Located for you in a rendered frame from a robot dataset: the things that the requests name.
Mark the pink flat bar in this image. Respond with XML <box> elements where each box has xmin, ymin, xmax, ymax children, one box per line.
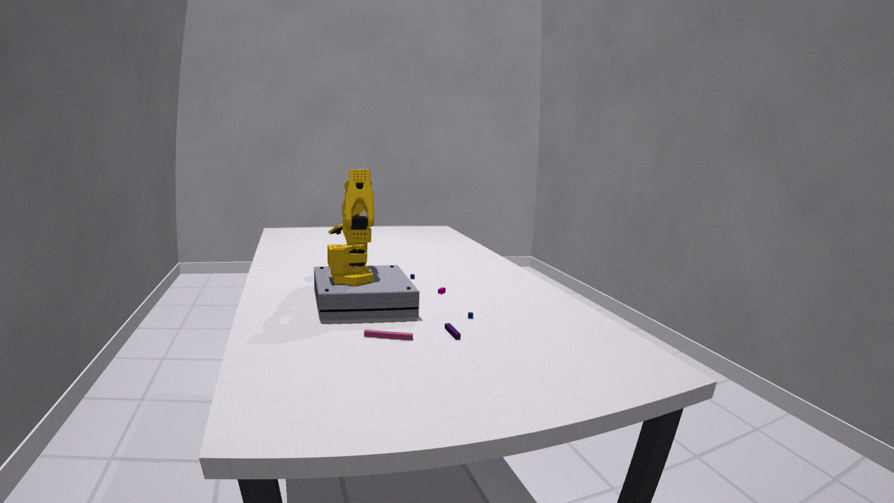
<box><xmin>364</xmin><ymin>330</ymin><xmax>413</xmax><ymax>340</ymax></box>

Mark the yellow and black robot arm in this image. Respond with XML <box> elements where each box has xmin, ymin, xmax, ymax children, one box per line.
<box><xmin>330</xmin><ymin>169</ymin><xmax>374</xmax><ymax>286</ymax></box>

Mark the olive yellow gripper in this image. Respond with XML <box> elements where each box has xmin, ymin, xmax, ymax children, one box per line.
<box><xmin>328</xmin><ymin>218</ymin><xmax>350</xmax><ymax>244</ymax></box>

